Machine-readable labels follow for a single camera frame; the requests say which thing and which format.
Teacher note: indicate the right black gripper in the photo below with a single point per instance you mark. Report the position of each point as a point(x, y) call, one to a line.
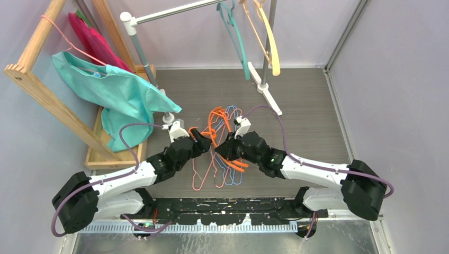
point(226, 148)

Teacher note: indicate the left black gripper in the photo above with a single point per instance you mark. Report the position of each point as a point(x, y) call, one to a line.
point(203, 143)

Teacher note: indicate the orange plastic hanger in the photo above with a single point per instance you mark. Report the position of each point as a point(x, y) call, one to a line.
point(232, 111)
point(207, 135)

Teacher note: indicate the beige plastic hanger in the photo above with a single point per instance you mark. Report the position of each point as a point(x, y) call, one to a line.
point(270, 51)

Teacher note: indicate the teal plastic hanger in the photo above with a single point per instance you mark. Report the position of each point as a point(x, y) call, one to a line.
point(228, 18)

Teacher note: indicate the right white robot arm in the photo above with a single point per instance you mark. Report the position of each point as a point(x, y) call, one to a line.
point(354, 187)

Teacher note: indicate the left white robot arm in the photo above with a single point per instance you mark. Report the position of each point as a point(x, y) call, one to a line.
point(83, 199)

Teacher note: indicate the metal clothes rack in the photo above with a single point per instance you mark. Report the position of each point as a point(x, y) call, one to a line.
point(130, 23)

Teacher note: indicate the teal shirt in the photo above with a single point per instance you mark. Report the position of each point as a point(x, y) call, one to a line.
point(129, 101)

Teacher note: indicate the wooden tray base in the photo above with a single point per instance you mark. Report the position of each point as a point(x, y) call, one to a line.
point(94, 161)

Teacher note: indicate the magenta garment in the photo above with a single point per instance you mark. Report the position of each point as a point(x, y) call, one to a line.
point(95, 44)

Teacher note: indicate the wooden clothes rack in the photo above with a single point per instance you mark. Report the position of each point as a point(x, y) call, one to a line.
point(21, 73)

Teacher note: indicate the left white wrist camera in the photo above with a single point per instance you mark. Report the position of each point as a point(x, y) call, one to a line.
point(177, 130)

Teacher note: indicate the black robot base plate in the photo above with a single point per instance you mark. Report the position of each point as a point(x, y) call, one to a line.
point(222, 215)

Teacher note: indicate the pink wire hanger on rack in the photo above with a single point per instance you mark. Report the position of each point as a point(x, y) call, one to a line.
point(71, 45)

